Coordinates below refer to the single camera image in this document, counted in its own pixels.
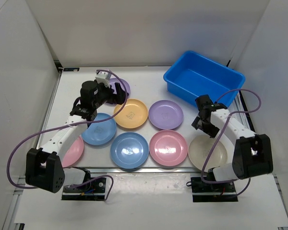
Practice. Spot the cream white plate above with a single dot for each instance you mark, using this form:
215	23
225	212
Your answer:
199	149

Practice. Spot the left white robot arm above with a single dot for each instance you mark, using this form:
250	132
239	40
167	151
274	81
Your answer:
44	167

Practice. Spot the pink plate left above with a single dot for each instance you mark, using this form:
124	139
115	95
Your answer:
74	153

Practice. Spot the small black label sticker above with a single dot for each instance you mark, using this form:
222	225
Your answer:
71	69

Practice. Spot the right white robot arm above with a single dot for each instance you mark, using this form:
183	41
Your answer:
252	154

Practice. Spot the blue plastic bin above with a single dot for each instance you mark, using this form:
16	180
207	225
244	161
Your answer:
194	75

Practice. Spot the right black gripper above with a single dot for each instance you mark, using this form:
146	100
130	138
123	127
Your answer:
211	131

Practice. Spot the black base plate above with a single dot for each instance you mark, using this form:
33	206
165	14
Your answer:
211	193
96	188

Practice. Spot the purple plate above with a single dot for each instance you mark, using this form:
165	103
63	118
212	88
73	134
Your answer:
125	85
166	114

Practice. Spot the pink plate front right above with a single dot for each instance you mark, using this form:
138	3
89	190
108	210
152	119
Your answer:
168	148

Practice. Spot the orange plate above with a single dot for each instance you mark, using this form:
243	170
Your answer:
133	115

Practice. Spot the pink plate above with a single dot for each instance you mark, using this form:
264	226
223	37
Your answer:
168	148
74	153

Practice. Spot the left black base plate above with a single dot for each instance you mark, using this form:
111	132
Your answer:
96	188

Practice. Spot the blue plate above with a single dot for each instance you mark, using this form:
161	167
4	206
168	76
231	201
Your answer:
100	133
129	150

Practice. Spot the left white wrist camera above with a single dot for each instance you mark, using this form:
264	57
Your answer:
103	77

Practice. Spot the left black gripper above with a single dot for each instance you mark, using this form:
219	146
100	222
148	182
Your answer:
118	98

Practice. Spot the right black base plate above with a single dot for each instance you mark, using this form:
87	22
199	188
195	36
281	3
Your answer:
211	193

